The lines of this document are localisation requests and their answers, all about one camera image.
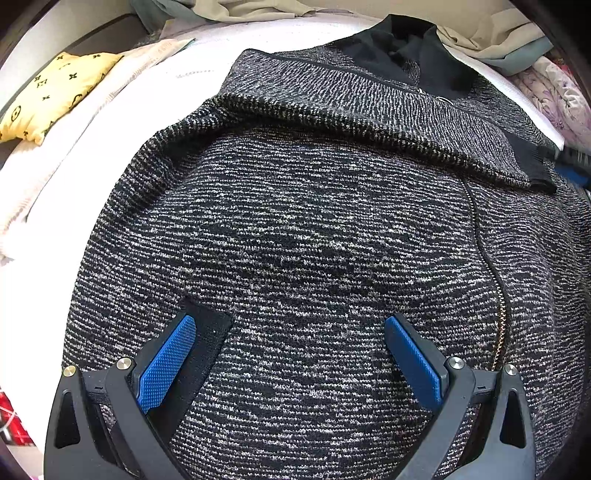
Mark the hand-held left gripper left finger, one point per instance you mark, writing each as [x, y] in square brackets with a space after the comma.
[167, 364]

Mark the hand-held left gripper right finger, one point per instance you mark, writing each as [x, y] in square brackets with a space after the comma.
[413, 360]

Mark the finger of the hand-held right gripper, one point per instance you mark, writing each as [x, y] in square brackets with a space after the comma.
[574, 176]

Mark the black and grey knit jacket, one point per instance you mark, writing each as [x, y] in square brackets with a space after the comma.
[323, 240]

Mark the floral quilt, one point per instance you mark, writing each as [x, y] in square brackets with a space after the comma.
[558, 97]

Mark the beige cloth with blue-grey lining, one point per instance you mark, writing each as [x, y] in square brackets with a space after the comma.
[494, 32]

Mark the red and white packaging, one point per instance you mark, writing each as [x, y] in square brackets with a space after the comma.
[10, 415]

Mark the cream textured blanket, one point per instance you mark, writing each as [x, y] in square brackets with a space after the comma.
[41, 203]

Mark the white bed sheet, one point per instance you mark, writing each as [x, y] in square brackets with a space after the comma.
[152, 115]

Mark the yellow patterned pillow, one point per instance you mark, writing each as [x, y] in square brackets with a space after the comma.
[51, 94]

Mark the grey-green and beige cloth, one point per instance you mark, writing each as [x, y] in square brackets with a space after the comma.
[184, 14]

